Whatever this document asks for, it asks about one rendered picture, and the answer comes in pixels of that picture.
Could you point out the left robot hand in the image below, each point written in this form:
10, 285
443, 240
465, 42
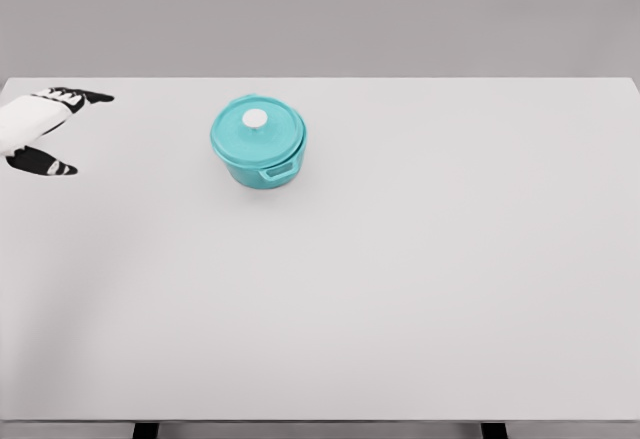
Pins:
30, 116

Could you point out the teal pot lid white knob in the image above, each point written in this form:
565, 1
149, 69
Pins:
252, 131

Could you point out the teal cooking pot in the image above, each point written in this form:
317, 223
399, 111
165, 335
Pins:
255, 174

